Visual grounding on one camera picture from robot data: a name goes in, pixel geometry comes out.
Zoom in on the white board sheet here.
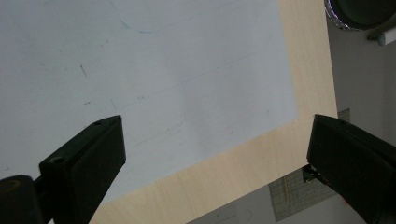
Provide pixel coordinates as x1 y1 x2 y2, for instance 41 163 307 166
0 0 299 204

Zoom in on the white desk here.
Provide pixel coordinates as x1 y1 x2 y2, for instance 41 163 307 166
376 30 396 47

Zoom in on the grey floor mat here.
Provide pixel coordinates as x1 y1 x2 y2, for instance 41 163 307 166
268 107 351 222

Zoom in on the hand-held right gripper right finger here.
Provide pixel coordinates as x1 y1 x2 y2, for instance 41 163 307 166
305 114 396 224

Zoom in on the black round stool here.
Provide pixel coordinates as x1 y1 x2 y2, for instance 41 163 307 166
323 0 396 32

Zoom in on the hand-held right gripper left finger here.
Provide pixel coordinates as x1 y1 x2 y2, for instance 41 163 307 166
38 115 127 224

